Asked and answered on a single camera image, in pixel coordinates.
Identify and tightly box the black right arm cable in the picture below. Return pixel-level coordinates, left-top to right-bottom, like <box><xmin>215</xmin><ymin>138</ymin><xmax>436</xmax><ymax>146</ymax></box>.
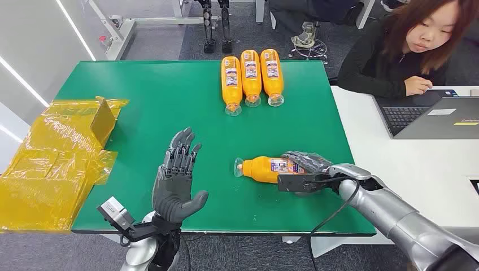
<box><xmin>307</xmin><ymin>174</ymin><xmax>361</xmax><ymax>271</ymax></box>

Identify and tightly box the chrome chair base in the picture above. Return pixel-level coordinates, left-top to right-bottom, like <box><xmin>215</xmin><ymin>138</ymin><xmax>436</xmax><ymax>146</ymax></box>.
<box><xmin>288</xmin><ymin>21</ymin><xmax>329</xmax><ymax>64</ymax></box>

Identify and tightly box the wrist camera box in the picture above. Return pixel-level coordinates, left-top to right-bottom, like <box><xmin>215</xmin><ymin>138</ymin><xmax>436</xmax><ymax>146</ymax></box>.
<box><xmin>277</xmin><ymin>172</ymin><xmax>338</xmax><ymax>193</ymax></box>
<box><xmin>97</xmin><ymin>197</ymin><xmax>136</xmax><ymax>232</ymax></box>

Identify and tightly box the person's hand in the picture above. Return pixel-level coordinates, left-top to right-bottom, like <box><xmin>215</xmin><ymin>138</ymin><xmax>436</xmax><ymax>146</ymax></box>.
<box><xmin>404</xmin><ymin>76</ymin><xmax>434</xmax><ymax>97</ymax></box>

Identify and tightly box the yellow film wrapped box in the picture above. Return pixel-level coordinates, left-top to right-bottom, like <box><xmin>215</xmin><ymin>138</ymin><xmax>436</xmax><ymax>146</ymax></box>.
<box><xmin>0</xmin><ymin>96</ymin><xmax>130</xmax><ymax>233</ymax></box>

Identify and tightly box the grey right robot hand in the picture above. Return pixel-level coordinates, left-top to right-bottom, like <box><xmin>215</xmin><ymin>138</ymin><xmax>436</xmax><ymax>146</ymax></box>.
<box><xmin>280</xmin><ymin>151</ymin><xmax>340</xmax><ymax>198</ymax></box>

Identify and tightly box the white desk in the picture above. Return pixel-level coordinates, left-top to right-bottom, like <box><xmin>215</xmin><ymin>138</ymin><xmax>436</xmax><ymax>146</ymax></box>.
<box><xmin>310</xmin><ymin>85</ymin><xmax>479</xmax><ymax>259</ymax></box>

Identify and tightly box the grey laptop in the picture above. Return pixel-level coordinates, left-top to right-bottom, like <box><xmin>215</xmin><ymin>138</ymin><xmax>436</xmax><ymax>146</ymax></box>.
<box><xmin>373</xmin><ymin>89</ymin><xmax>479</xmax><ymax>140</ymax></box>

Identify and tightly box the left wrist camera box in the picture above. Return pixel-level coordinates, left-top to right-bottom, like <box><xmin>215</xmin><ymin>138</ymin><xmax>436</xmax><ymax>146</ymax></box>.
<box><xmin>97</xmin><ymin>197</ymin><xmax>136</xmax><ymax>232</ymax></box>

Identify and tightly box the white metal frame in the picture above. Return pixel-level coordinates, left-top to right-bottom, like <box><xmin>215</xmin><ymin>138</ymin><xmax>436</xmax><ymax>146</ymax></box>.
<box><xmin>88</xmin><ymin>0</ymin><xmax>222</xmax><ymax>62</ymax></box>

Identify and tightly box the seated person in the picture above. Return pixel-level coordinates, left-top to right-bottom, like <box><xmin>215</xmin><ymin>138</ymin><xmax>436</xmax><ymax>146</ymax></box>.
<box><xmin>268</xmin><ymin>0</ymin><xmax>364</xmax><ymax>37</ymax></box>

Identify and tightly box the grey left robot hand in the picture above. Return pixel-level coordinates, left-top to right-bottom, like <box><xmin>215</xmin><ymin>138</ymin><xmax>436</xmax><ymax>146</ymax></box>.
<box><xmin>151</xmin><ymin>127</ymin><xmax>209</xmax><ymax>225</ymax></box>

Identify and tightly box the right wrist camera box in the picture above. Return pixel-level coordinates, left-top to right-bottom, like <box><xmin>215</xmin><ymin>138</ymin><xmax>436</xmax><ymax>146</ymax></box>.
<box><xmin>277</xmin><ymin>172</ymin><xmax>338</xmax><ymax>193</ymax></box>

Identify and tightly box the orange juice bottle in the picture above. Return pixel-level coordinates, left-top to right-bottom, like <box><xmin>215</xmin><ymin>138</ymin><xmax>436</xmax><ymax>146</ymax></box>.
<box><xmin>240</xmin><ymin>49</ymin><xmax>263</xmax><ymax>108</ymax></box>
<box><xmin>233</xmin><ymin>156</ymin><xmax>306</xmax><ymax>185</ymax></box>
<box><xmin>260</xmin><ymin>49</ymin><xmax>285</xmax><ymax>108</ymax></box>
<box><xmin>220</xmin><ymin>56</ymin><xmax>243</xmax><ymax>117</ymax></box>

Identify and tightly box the white table leg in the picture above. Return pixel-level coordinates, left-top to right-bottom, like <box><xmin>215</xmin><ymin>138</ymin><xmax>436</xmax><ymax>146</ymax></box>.
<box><xmin>255</xmin><ymin>0</ymin><xmax>266</xmax><ymax>24</ymax></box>
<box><xmin>355</xmin><ymin>0</ymin><xmax>376</xmax><ymax>30</ymax></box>

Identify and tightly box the black robot leg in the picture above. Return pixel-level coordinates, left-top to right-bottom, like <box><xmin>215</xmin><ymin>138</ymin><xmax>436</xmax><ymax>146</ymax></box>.
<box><xmin>217</xmin><ymin>0</ymin><xmax>234</xmax><ymax>54</ymax></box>
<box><xmin>194</xmin><ymin>0</ymin><xmax>217</xmax><ymax>54</ymax></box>

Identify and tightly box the green table mat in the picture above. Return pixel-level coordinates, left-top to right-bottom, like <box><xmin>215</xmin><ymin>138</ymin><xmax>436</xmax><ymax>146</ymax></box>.
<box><xmin>55</xmin><ymin>59</ymin><xmax>377</xmax><ymax>237</ymax></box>

